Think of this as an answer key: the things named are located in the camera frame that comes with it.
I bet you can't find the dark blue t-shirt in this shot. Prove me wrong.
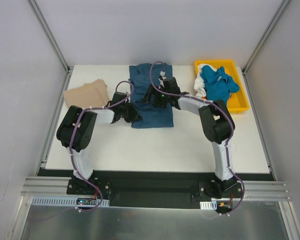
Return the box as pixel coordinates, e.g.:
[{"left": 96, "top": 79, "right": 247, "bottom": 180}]
[{"left": 129, "top": 63, "right": 174, "bottom": 129}]

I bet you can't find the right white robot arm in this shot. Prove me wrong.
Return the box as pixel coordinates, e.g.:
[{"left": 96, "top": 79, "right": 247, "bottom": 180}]
[{"left": 142, "top": 72, "right": 238, "bottom": 199}]

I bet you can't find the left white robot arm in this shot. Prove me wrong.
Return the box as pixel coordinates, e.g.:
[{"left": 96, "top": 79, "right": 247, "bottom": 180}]
[{"left": 56, "top": 92, "right": 142, "bottom": 195}]

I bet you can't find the white t-shirt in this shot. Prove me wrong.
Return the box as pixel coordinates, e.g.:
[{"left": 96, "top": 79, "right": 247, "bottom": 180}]
[{"left": 194, "top": 63, "right": 215, "bottom": 99}]

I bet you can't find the folded beige t-shirt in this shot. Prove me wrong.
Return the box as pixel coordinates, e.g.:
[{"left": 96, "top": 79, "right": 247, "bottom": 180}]
[{"left": 63, "top": 79, "right": 110, "bottom": 108}]

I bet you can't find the bright blue t-shirt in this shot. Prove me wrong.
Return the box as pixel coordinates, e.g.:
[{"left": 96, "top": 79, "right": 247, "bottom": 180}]
[{"left": 200, "top": 65, "right": 240, "bottom": 103}]

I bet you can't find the yellow plastic bin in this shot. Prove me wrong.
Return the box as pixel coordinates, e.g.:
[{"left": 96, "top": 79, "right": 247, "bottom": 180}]
[{"left": 194, "top": 59, "right": 250, "bottom": 114}]

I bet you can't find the left aluminium frame post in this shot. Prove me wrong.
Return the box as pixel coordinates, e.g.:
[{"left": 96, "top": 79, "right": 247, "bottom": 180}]
[{"left": 27, "top": 0, "right": 71, "bottom": 73}]

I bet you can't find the aluminium frame post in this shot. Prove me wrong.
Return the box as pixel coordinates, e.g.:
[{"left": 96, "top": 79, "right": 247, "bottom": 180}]
[
  {"left": 242, "top": 0, "right": 292, "bottom": 76},
  {"left": 27, "top": 0, "right": 71, "bottom": 73}
]

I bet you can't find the right aluminium frame post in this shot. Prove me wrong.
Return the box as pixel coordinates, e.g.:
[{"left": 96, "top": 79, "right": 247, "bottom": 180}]
[{"left": 242, "top": 0, "right": 292, "bottom": 76}]

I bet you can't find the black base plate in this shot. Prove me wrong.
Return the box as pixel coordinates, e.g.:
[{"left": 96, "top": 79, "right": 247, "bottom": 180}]
[{"left": 66, "top": 170, "right": 243, "bottom": 209}]

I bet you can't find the right white cable duct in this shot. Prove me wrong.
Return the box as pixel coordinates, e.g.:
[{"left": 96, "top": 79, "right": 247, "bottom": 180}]
[{"left": 200, "top": 200, "right": 217, "bottom": 211}]

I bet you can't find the white cable duct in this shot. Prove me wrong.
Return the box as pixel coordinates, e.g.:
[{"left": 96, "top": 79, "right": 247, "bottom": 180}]
[
  {"left": 31, "top": 196, "right": 110, "bottom": 208},
  {"left": 200, "top": 200, "right": 217, "bottom": 211}
]

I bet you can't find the left white cable duct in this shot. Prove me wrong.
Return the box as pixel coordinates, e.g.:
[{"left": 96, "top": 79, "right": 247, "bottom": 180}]
[{"left": 31, "top": 196, "right": 110, "bottom": 208}]

